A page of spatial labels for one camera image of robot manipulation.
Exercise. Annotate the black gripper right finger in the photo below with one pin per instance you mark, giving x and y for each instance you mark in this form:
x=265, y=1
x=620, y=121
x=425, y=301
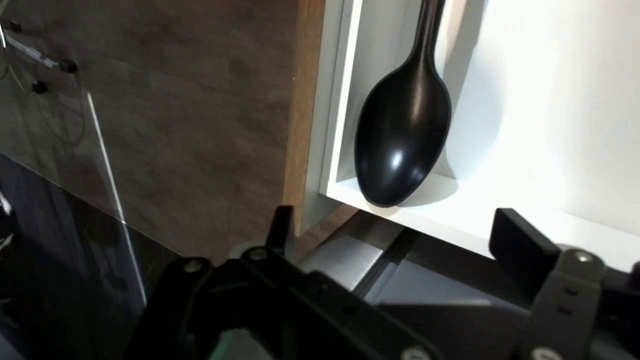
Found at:
x=567, y=306

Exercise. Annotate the black plastic spoon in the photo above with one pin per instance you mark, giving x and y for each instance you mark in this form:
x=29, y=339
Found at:
x=402, y=133

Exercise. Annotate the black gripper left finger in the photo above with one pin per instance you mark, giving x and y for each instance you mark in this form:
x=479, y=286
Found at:
x=166, y=306

